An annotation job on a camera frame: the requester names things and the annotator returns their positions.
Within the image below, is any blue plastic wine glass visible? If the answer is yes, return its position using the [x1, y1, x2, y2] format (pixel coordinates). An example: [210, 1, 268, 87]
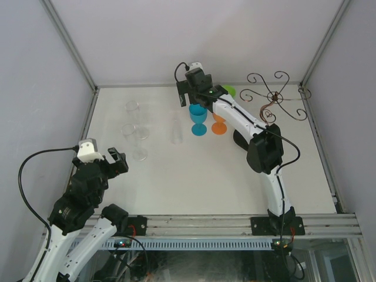
[189, 104, 207, 136]

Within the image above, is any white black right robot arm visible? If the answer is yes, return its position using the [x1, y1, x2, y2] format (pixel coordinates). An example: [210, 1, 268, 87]
[176, 66, 296, 235]

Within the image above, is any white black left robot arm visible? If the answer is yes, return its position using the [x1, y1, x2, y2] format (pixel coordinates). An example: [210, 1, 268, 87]
[18, 145, 129, 281]

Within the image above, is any green plastic wine glass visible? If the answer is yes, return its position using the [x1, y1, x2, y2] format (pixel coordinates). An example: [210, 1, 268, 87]
[222, 85, 236, 98]

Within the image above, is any clear upside-down glass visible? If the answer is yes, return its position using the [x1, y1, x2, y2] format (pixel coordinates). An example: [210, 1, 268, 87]
[170, 115, 183, 145]

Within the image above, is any orange plastic wine glass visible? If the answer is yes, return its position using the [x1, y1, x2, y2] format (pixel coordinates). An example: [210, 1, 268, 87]
[211, 113, 227, 135]

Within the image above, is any clear champagne flute front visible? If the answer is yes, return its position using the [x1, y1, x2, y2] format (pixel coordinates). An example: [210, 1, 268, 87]
[121, 124, 147, 161]

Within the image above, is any clear champagne flute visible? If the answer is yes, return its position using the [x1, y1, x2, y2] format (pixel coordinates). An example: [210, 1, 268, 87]
[121, 124, 147, 161]
[125, 100, 149, 140]

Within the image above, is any clear champagne flute back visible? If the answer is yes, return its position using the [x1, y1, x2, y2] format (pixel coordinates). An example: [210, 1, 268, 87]
[125, 100, 149, 140]

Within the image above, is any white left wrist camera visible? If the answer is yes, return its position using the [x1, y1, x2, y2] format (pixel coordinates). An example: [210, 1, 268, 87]
[77, 138, 104, 163]

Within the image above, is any black left camera cable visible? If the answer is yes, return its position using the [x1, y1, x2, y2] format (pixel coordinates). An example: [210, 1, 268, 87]
[18, 145, 80, 233]

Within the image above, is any black camera cable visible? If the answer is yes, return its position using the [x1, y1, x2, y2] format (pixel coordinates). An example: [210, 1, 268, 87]
[174, 61, 301, 236]
[18, 145, 80, 233]

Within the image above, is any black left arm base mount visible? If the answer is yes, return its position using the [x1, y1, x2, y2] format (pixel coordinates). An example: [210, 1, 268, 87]
[116, 215, 147, 237]

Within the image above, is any aluminium front frame rail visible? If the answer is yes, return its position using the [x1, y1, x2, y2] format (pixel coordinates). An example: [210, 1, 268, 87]
[126, 214, 362, 239]

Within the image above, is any blue slotted cable duct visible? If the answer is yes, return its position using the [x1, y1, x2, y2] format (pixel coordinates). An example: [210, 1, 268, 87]
[98, 238, 273, 251]

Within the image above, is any black right camera cable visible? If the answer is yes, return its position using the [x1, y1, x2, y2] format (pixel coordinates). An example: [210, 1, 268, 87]
[174, 61, 301, 236]

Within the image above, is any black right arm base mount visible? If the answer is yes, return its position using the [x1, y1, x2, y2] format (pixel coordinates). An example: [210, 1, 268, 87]
[250, 216, 306, 236]

